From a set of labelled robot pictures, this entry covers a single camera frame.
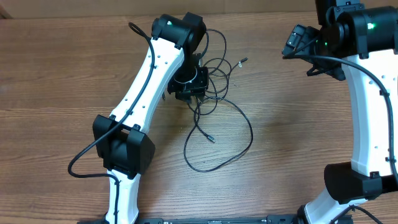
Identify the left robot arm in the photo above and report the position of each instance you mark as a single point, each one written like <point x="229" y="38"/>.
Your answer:
<point x="171" y="65"/>

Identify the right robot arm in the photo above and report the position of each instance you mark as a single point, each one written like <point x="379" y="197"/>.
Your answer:
<point x="357" y="45"/>

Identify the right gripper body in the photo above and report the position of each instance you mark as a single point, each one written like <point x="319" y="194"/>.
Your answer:
<point x="306" y="42"/>

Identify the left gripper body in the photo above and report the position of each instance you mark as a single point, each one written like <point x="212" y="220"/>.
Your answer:
<point x="189" y="81"/>

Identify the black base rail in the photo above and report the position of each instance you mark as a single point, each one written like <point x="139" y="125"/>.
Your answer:
<point x="270" y="219"/>

